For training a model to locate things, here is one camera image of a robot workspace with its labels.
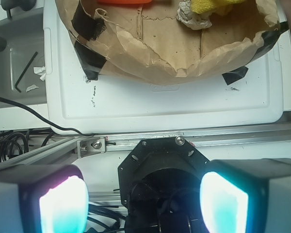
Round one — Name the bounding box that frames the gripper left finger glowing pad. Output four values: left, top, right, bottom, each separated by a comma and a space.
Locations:
0, 165, 89, 233

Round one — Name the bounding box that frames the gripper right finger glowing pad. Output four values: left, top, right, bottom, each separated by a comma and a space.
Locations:
200, 158, 291, 233

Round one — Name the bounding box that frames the orange toy carrot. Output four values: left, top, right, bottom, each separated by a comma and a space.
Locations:
97, 0, 152, 4

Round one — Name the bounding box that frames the black allen key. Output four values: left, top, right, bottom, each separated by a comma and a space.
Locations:
14, 51, 38, 93

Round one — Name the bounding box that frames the crumpled white paper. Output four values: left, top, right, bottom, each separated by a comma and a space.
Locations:
177, 0, 212, 31

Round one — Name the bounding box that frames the brown paper bag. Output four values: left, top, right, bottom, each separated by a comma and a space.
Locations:
55, 0, 280, 85

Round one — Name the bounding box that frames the yellow cloth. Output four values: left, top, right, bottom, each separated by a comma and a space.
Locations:
190, 0, 245, 16

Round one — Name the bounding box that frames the aluminium frame rail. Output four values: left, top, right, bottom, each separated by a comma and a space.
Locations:
0, 122, 291, 169

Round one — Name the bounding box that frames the metal corner bracket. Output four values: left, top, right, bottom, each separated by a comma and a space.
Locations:
76, 137, 106, 158

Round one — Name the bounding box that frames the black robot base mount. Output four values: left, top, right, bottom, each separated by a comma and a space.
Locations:
118, 140, 208, 233

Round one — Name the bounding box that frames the black cable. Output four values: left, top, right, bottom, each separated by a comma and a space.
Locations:
0, 94, 95, 135

